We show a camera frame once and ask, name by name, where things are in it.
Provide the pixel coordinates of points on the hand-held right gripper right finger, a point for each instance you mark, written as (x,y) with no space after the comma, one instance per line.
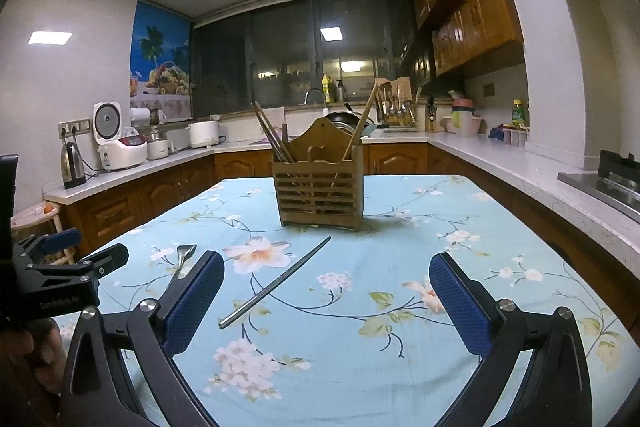
(457,299)

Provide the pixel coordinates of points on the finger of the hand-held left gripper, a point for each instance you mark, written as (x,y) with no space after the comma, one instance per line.
(95,262)
(60,241)

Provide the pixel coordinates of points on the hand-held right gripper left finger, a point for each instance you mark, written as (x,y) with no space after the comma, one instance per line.
(195,299)

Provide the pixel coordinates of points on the metal spoon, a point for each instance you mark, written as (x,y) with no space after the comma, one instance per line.
(181,262)

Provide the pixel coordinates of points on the metal chopstick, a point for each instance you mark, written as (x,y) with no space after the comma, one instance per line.
(277,279)
(281,282)

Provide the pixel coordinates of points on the wooden utensil holder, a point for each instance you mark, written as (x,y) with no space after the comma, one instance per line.
(317,192)

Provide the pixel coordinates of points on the wooden chopstick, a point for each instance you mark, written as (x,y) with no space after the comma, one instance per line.
(361,119)
(274,129)
(267,127)

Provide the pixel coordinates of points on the person's left hand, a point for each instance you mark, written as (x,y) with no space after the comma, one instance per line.
(30,367)

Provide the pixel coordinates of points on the wooden stool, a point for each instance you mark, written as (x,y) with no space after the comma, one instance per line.
(42,219)

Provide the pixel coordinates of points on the steel electric kettle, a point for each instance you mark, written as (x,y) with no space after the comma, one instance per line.
(72,167)

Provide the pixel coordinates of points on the wooden lower cabinets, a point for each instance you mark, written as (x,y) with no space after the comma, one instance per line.
(165,192)

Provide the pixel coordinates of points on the white rice cooker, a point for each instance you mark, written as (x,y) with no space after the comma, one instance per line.
(117,142)

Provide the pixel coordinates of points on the floral blue tablecloth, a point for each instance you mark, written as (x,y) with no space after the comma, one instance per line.
(350,357)

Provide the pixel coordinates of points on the small white blender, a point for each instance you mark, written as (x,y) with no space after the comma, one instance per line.
(159,146)

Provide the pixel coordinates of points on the white paper towel roll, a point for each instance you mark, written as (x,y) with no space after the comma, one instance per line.
(141,115)

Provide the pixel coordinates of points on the white electric pot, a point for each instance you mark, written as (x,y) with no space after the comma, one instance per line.
(204,134)

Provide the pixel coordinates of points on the blue container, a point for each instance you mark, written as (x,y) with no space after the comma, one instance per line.
(496,133)

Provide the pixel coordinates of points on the row of seasoning jars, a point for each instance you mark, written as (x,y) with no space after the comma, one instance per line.
(515,138)

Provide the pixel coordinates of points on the knife and scissors block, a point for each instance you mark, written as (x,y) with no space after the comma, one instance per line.
(431,117)

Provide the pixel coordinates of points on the steel gas stove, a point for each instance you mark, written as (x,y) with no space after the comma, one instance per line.
(607,182)

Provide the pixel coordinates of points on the yellow oil bottle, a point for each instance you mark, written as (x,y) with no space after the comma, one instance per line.
(520,114)

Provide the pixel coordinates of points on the beige dish cloth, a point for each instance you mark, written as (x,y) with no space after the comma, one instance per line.
(274,114)

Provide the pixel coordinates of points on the wooden kitchen utensil rack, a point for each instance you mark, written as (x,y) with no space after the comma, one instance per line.
(395,102)

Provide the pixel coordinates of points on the black wok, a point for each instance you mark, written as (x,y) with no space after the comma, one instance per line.
(345,117)

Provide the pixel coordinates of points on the metal faucet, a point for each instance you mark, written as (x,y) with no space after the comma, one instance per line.
(315,99)

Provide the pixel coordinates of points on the dark bottle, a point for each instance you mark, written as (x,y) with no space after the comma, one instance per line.
(341,92)

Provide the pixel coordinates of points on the yellow detergent bottle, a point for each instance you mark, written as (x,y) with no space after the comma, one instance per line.
(328,89)

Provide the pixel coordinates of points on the dark kitchen window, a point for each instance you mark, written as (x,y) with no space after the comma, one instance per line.
(300,57)

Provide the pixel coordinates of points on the wall socket strip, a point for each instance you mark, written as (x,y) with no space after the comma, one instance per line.
(74,125)

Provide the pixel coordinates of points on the wall power outlet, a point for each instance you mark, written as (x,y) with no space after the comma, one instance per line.
(489,90)

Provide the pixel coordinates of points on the fruit and palm wall poster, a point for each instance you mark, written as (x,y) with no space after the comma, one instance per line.
(160,52)

